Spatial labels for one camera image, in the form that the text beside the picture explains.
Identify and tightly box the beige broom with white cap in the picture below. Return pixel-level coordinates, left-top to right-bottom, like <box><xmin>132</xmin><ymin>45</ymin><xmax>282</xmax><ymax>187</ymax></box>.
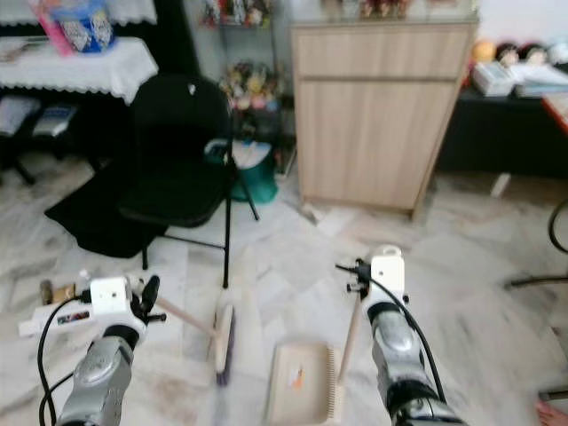
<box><xmin>158</xmin><ymin>297</ymin><xmax>237</xmax><ymax>386</ymax></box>

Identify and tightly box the beige long-handled dustpan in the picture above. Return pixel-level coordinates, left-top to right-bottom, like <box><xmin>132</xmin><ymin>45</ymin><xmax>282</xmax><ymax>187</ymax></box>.
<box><xmin>266</xmin><ymin>293</ymin><xmax>365</xmax><ymax>426</ymax></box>

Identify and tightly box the black floor mat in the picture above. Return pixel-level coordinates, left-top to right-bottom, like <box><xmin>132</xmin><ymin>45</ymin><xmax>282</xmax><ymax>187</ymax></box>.
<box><xmin>44</xmin><ymin>164</ymin><xmax>168</xmax><ymax>258</ymax></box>

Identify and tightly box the small brown box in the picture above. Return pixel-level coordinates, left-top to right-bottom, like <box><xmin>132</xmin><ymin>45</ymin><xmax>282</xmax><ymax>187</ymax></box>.
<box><xmin>53</xmin><ymin>282</ymin><xmax>78</xmax><ymax>304</ymax></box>

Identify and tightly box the white plastic tray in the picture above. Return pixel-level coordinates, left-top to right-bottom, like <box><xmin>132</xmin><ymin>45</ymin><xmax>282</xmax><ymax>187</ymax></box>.
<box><xmin>23</xmin><ymin>302</ymin><xmax>94</xmax><ymax>338</ymax></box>

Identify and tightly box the green bin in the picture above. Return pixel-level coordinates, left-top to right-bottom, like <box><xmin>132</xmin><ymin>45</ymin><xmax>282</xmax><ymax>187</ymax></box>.
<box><xmin>204</xmin><ymin>139</ymin><xmax>279</xmax><ymax>205</ymax></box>

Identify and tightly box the light wooden cabinet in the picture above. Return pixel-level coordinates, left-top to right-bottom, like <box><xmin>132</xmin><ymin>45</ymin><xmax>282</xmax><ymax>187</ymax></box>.
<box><xmin>288</xmin><ymin>18</ymin><xmax>480</xmax><ymax>218</ymax></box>

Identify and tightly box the black office chair leg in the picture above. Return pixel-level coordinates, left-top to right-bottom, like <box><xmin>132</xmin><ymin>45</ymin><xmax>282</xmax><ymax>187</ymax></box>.
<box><xmin>506</xmin><ymin>200</ymin><xmax>568</xmax><ymax>289</ymax></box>

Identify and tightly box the black folding chair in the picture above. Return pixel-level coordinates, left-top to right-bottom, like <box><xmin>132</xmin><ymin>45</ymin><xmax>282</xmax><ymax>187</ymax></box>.
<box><xmin>118</xmin><ymin>74</ymin><xmax>260</xmax><ymax>289</ymax></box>

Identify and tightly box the grey printed bag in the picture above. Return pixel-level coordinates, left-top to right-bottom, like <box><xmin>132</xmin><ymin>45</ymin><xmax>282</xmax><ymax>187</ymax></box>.
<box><xmin>44</xmin><ymin>105</ymin><xmax>79</xmax><ymax>138</ymax></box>

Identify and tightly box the black low bench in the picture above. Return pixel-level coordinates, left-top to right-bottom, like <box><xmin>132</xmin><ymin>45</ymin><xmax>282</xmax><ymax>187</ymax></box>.
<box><xmin>439</xmin><ymin>89</ymin><xmax>568</xmax><ymax>174</ymax></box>

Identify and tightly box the glass shelf with figurines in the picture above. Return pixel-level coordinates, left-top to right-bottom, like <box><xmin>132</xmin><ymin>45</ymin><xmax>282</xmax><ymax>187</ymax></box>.
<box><xmin>195</xmin><ymin>0</ymin><xmax>289</xmax><ymax>174</ymax></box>

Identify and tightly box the white fabric bundle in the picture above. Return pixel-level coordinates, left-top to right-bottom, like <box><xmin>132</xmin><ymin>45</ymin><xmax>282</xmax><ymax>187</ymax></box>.
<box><xmin>0</xmin><ymin>96</ymin><xmax>41</xmax><ymax>137</ymax></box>

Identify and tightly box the person's bare foot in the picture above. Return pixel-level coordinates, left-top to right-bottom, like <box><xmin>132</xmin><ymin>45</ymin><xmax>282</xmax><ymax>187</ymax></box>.
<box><xmin>537</xmin><ymin>399</ymin><xmax>568</xmax><ymax>426</ymax></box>

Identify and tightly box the white lace tablecloth table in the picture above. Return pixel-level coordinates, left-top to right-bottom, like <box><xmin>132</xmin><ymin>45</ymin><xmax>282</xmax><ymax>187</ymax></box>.
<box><xmin>0</xmin><ymin>37</ymin><xmax>159</xmax><ymax>103</ymax></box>

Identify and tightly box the white box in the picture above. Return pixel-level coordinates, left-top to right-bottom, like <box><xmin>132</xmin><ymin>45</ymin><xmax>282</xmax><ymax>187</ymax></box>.
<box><xmin>470</xmin><ymin>62</ymin><xmax>516</xmax><ymax>97</ymax></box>

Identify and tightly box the stack of papers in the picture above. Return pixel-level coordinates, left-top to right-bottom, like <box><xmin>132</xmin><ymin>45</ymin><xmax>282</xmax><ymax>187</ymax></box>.
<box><xmin>510</xmin><ymin>64</ymin><xmax>568</xmax><ymax>97</ymax></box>

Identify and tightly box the row of plush toys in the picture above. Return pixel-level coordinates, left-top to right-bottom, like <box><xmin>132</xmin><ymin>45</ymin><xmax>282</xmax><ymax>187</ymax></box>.
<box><xmin>472</xmin><ymin>38</ymin><xmax>568</xmax><ymax>67</ymax></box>

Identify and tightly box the blue printed tub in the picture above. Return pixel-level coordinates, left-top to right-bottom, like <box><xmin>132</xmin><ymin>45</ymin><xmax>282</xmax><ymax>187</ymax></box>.
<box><xmin>51</xmin><ymin>0</ymin><xmax>116</xmax><ymax>54</ymax></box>

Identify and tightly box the pink packet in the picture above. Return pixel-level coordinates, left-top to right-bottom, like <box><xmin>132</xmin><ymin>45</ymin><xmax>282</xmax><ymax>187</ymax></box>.
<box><xmin>28</xmin><ymin>0</ymin><xmax>74</xmax><ymax>56</ymax></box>

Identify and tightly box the white lace shelf cloth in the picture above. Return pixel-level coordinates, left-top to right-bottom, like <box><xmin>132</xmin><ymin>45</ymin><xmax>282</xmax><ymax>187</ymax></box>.
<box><xmin>0</xmin><ymin>0</ymin><xmax>154</xmax><ymax>26</ymax></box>

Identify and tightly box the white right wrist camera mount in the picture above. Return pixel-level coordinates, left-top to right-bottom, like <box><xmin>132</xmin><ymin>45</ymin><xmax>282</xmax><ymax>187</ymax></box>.
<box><xmin>368</xmin><ymin>246</ymin><xmax>407</xmax><ymax>301</ymax></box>

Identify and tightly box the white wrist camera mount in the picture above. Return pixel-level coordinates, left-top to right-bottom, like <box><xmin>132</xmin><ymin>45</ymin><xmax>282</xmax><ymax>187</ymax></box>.
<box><xmin>368</xmin><ymin>246</ymin><xmax>407</xmax><ymax>301</ymax></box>
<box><xmin>91</xmin><ymin>276</ymin><xmax>132</xmax><ymax>318</ymax></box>

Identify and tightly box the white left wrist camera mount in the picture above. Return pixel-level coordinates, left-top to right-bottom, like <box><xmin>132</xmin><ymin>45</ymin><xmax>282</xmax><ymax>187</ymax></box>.
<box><xmin>91</xmin><ymin>276</ymin><xmax>132</xmax><ymax>318</ymax></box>

